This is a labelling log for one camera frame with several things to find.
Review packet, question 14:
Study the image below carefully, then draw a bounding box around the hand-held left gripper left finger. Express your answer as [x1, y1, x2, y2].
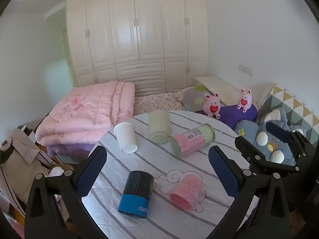
[24, 145, 107, 239]

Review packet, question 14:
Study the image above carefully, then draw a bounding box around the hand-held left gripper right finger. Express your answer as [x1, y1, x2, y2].
[208, 145, 291, 239]

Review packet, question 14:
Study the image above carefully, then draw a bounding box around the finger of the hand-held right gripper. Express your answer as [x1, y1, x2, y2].
[234, 135, 301, 178]
[265, 121, 317, 166]

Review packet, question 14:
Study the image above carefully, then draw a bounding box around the clear pink cup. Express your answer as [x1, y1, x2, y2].
[167, 174, 206, 211]

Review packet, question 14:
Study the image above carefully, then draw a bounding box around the pink and green labelled cup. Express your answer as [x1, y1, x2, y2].
[170, 123, 215, 158]

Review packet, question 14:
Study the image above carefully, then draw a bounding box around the white paper cup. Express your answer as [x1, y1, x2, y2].
[114, 122, 138, 154]

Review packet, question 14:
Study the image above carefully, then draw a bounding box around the black and blue cup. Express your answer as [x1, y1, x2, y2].
[118, 170, 154, 219]

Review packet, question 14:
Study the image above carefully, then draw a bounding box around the pale green cup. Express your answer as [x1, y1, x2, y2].
[149, 110, 170, 144]

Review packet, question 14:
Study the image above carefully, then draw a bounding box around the blue plush cushion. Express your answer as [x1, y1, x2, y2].
[233, 108, 312, 166]

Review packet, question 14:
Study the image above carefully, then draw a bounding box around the triangle pattern pillow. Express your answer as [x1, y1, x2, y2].
[258, 85, 319, 140]

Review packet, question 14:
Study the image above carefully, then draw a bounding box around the purple blanket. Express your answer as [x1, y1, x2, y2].
[46, 143, 96, 158]

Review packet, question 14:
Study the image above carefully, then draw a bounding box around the white headboard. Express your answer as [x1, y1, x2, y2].
[257, 82, 278, 110]

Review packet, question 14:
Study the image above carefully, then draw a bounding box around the purple pillow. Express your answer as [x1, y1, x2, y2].
[194, 103, 259, 130]

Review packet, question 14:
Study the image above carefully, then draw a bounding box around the pink bunny plush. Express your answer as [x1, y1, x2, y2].
[237, 88, 253, 112]
[203, 93, 222, 118]

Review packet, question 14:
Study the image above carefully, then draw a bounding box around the folded pink quilt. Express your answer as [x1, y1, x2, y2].
[35, 81, 135, 146]

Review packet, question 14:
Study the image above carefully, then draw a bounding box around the beige jacket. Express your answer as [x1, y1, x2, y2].
[0, 128, 50, 205]

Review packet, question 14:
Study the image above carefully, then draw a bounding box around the grey pillow with green patches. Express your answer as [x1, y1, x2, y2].
[181, 85, 212, 112]

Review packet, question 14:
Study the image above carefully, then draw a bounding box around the heart print bed sheet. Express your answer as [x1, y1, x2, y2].
[134, 87, 192, 116]

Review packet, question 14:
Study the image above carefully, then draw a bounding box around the cream wardrobe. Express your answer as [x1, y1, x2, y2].
[65, 0, 209, 97]

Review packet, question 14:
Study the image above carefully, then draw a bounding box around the white wall socket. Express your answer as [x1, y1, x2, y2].
[239, 64, 253, 76]

